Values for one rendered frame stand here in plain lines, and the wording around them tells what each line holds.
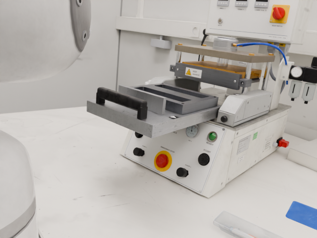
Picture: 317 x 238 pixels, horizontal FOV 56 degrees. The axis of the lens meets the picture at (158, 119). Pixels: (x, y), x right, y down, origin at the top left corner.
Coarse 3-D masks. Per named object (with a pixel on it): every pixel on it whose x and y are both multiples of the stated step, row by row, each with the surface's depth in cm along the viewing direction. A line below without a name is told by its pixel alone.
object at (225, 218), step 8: (224, 216) 66; (232, 216) 66; (224, 224) 63; (232, 224) 63; (240, 224) 64; (248, 224) 64; (240, 232) 61; (248, 232) 61; (256, 232) 62; (264, 232) 62
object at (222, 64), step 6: (222, 60) 95; (204, 66) 92; (210, 66) 92; (216, 66) 94; (222, 66) 96; (228, 66) 98; (234, 66) 100; (240, 66) 102; (234, 72) 86; (240, 72) 86; (252, 72) 92; (258, 72) 96; (252, 78) 94; (258, 78) 98
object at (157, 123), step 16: (144, 96) 70; (160, 96) 67; (96, 112) 71; (112, 112) 67; (128, 112) 66; (160, 112) 67; (192, 112) 72; (208, 112) 76; (128, 128) 65; (144, 128) 61; (160, 128) 62; (176, 128) 67
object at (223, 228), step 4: (220, 212) 67; (216, 224) 64; (220, 224) 63; (220, 228) 64; (224, 228) 63; (228, 228) 62; (228, 232) 63; (232, 232) 62; (236, 232) 61; (272, 232) 62; (236, 236) 62; (240, 236) 61; (244, 236) 60
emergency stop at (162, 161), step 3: (159, 156) 86; (162, 156) 85; (165, 156) 85; (156, 159) 86; (159, 159) 86; (162, 159) 85; (165, 159) 84; (156, 162) 86; (159, 162) 85; (162, 162) 85; (165, 162) 84; (159, 165) 85; (162, 165) 84; (165, 165) 84
